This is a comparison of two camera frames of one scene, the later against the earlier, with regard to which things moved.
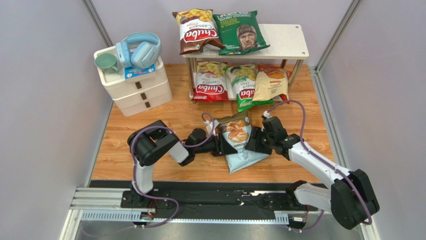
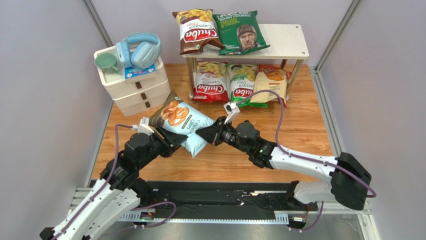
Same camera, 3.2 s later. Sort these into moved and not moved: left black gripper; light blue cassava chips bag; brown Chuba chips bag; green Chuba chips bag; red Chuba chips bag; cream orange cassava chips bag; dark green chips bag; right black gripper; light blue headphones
Moved: left black gripper; right black gripper; light blue cassava chips bag
Not moved: dark green chips bag; red Chuba chips bag; green Chuba chips bag; cream orange cassava chips bag; brown Chuba chips bag; light blue headphones
